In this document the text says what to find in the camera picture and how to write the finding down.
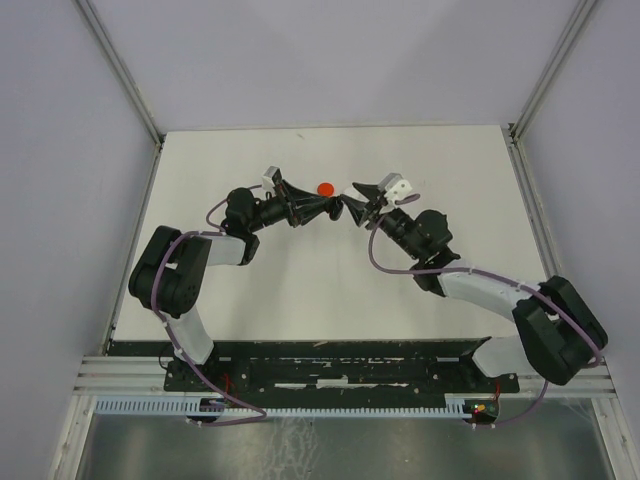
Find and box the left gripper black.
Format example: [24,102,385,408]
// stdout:
[248,179,331,233]

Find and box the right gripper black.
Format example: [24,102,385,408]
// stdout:
[339,181,422,259]

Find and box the orange charging case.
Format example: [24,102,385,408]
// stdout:
[316,182,335,197]

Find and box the black charging case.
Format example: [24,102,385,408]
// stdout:
[328,197,344,221]

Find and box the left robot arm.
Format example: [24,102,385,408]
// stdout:
[128,180,343,390]

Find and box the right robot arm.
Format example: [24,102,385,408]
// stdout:
[341,176,609,391]

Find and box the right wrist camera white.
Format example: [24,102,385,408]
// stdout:
[378,173,420,207]

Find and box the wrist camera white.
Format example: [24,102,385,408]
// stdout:
[378,173,420,207]
[261,166,282,194]

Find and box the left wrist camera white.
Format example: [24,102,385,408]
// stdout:
[261,166,282,194]

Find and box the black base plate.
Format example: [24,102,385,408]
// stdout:
[163,341,521,407]

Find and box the white slotted cable duct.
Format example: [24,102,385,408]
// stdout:
[93,394,476,417]

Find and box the left aluminium frame post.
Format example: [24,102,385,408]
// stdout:
[72,0,165,145]

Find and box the aluminium frame post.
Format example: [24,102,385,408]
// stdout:
[509,0,601,144]
[72,0,165,145]

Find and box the aluminium front rail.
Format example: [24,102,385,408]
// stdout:
[74,356,616,399]

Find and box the right aluminium frame post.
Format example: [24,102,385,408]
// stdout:
[509,0,601,144]

